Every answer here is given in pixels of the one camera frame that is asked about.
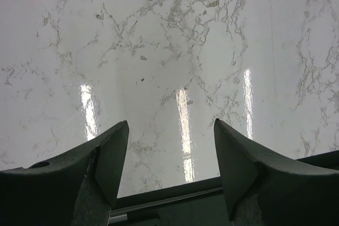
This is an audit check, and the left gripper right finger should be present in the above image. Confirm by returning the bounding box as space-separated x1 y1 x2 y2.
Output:
214 120 338 225

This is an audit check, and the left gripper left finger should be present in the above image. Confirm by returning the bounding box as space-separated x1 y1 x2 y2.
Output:
1 121 129 225

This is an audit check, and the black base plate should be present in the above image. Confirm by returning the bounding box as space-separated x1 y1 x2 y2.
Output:
108 149 339 226

